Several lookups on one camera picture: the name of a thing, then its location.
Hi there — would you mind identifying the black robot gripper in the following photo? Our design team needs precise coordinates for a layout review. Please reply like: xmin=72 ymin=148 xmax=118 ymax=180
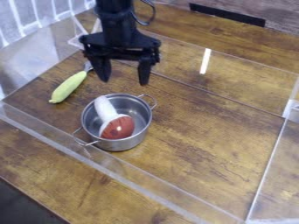
xmin=78 ymin=5 xmax=161 ymax=86

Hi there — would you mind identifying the red and white plush mushroom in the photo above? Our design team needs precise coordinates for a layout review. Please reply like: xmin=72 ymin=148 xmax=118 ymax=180
xmin=93 ymin=95 xmax=134 ymax=139

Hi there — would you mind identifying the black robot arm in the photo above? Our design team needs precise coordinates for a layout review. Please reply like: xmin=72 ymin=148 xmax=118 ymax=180
xmin=78 ymin=0 xmax=161 ymax=86

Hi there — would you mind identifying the silver metal pot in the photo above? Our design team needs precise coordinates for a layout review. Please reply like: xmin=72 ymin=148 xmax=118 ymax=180
xmin=72 ymin=94 xmax=156 ymax=151

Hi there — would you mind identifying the black strip on table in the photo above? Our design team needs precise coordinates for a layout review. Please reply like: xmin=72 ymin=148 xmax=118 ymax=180
xmin=189 ymin=3 xmax=266 ymax=27

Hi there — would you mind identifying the yellow handled metal tool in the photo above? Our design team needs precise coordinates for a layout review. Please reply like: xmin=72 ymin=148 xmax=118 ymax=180
xmin=49 ymin=61 xmax=93 ymax=104

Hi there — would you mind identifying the clear acrylic triangle bracket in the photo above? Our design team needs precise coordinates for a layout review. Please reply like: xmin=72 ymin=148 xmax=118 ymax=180
xmin=68 ymin=17 xmax=102 ymax=50

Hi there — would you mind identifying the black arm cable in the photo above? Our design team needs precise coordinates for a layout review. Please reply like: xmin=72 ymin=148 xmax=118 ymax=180
xmin=129 ymin=0 xmax=156 ymax=27

